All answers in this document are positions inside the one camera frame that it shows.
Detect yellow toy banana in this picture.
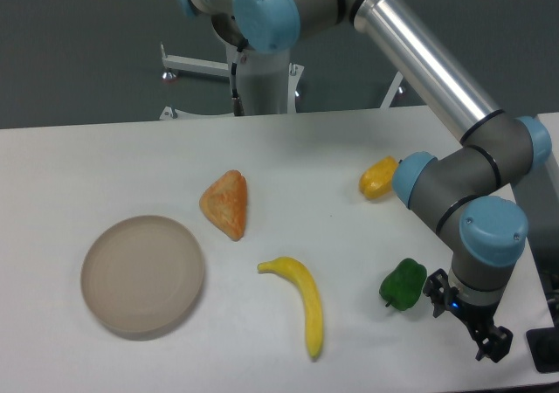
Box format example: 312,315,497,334
257,256,324,361

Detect yellow toy bell pepper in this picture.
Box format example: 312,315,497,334
359,156,398,200

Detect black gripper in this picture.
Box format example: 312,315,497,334
423,269,513,363

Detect green toy bell pepper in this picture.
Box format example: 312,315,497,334
379,258,427,311

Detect beige round plate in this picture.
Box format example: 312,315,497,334
80,215,205,341

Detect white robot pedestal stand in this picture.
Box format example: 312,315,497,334
161,16,411,119

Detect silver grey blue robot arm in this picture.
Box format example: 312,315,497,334
177,0,552,362

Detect orange toy triangular sandwich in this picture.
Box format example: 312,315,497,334
199,169,248,241

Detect black cable on pedestal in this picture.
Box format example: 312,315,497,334
229,37,250,117

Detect black device at table edge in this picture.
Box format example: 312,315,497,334
526,327,558,374

